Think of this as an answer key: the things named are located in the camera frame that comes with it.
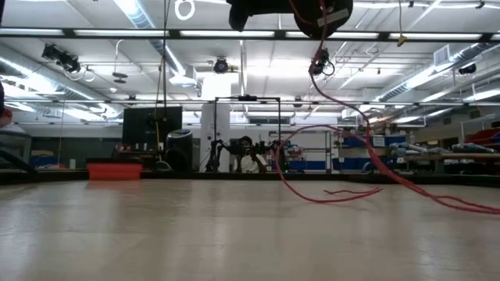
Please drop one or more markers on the small black robot arm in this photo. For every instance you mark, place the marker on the small black robot arm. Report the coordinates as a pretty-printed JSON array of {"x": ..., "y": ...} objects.
[
  {"x": 261, "y": 148},
  {"x": 213, "y": 156}
]

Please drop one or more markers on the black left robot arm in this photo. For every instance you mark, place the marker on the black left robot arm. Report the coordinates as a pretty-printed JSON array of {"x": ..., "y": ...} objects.
[{"x": 1, "y": 97}]

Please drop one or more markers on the white square pillar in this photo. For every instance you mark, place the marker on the white square pillar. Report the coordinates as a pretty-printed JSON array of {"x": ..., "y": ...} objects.
[{"x": 218, "y": 121}]

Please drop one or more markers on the yellow hanging hook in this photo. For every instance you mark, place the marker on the yellow hanging hook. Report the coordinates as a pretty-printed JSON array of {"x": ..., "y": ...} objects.
[{"x": 401, "y": 40}]

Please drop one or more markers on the black ceiling disc fixture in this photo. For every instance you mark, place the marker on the black ceiling disc fixture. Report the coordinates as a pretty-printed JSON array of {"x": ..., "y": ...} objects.
[{"x": 120, "y": 75}]

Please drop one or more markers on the person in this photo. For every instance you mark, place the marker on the person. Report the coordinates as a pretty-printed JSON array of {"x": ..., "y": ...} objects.
[{"x": 250, "y": 164}]

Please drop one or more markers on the black monitor screen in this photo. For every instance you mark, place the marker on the black monitor screen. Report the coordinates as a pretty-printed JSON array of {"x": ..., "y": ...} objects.
[{"x": 136, "y": 125}]

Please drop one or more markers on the red plastic bin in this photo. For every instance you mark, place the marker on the red plastic bin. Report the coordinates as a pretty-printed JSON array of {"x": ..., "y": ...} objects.
[{"x": 115, "y": 171}]

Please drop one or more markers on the black ceiling dome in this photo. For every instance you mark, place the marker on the black ceiling dome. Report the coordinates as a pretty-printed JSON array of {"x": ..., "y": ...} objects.
[{"x": 466, "y": 69}]

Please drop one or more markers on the long wooden workbench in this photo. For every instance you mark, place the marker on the long wooden workbench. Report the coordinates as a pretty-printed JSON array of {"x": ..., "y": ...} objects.
[{"x": 468, "y": 155}]

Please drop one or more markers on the shelf with red bins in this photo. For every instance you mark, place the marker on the shelf with red bins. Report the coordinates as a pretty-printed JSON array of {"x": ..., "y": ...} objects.
[{"x": 484, "y": 136}]

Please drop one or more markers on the black round camera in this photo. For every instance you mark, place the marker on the black round camera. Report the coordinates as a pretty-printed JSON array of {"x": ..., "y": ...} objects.
[{"x": 221, "y": 66}]

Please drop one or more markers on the black frame crossbeam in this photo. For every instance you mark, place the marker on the black frame crossbeam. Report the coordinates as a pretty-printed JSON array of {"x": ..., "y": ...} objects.
[{"x": 173, "y": 34}]

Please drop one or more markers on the black aluminium table frame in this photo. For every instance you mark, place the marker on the black aluminium table frame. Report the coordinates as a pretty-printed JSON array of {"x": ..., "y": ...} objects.
[{"x": 195, "y": 176}]

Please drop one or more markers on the black camera cluster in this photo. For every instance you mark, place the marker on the black camera cluster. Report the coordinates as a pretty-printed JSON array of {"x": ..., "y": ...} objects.
[{"x": 66, "y": 60}]

